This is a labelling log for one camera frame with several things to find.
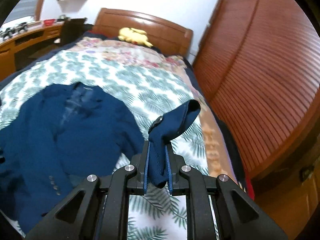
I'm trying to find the navy blue jacket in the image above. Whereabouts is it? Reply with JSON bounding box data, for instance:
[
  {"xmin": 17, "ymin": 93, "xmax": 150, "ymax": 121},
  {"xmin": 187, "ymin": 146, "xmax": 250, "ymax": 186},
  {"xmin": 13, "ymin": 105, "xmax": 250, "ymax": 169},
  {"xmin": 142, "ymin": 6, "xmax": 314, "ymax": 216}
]
[{"xmin": 0, "ymin": 81, "xmax": 201, "ymax": 235}]

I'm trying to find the leaf pattern bed quilt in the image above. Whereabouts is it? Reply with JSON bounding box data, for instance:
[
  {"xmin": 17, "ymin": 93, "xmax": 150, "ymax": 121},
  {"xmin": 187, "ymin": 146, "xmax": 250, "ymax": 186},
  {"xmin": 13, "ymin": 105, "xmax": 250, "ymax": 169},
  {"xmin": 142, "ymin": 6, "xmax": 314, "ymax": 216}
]
[{"xmin": 0, "ymin": 48, "xmax": 213, "ymax": 240}]

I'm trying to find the floral pink blanket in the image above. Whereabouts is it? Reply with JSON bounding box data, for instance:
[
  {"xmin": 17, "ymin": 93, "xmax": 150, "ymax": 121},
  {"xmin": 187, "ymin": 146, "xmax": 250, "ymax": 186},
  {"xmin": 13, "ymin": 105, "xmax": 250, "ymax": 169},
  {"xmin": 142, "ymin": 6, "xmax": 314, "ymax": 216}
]
[{"xmin": 72, "ymin": 37, "xmax": 187, "ymax": 71}]

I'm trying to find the wooden bed headboard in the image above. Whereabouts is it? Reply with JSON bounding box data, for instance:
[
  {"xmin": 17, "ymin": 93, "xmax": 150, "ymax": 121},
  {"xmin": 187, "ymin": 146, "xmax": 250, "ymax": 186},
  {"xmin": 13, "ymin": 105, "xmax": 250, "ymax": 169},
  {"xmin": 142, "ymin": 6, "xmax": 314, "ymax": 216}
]
[{"xmin": 92, "ymin": 8, "xmax": 193, "ymax": 57}]

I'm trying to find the yellow plush toy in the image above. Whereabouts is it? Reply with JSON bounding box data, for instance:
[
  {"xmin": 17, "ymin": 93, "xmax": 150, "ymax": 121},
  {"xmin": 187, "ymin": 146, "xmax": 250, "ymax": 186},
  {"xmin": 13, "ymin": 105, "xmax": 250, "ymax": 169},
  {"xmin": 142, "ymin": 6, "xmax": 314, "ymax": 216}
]
[{"xmin": 118, "ymin": 27, "xmax": 153, "ymax": 48}]

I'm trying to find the wooden louvered wardrobe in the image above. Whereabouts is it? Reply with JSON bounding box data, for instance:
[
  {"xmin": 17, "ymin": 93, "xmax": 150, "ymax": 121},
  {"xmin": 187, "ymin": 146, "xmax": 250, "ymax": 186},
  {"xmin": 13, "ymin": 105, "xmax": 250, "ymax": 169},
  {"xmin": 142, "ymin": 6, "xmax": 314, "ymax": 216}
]
[{"xmin": 194, "ymin": 0, "xmax": 319, "ymax": 179}]

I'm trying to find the dark chair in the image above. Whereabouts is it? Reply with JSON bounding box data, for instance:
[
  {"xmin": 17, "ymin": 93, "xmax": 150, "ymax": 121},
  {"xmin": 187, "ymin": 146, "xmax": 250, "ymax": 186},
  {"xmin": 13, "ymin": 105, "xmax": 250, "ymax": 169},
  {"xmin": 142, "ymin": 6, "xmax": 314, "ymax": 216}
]
[{"xmin": 60, "ymin": 18, "xmax": 87, "ymax": 46}]

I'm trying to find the long wooden desk cabinet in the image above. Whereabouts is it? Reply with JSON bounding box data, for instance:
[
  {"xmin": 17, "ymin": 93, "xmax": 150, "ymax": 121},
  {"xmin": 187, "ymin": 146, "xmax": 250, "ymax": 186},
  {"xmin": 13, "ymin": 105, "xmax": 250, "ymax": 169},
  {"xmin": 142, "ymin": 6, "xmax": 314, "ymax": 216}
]
[{"xmin": 0, "ymin": 23, "xmax": 63, "ymax": 81}]

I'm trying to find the red basket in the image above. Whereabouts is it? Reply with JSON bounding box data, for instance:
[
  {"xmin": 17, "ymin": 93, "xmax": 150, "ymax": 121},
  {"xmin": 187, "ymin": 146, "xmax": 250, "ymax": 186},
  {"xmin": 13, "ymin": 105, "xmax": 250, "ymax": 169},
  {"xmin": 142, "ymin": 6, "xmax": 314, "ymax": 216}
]
[{"xmin": 43, "ymin": 19, "xmax": 56, "ymax": 27}]

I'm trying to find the grey window blind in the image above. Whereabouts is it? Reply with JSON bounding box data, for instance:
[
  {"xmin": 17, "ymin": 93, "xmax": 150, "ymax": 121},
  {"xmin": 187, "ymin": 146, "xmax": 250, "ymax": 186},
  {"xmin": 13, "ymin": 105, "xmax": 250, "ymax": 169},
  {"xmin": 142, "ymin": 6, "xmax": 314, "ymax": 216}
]
[{"xmin": 3, "ymin": 0, "xmax": 38, "ymax": 24}]

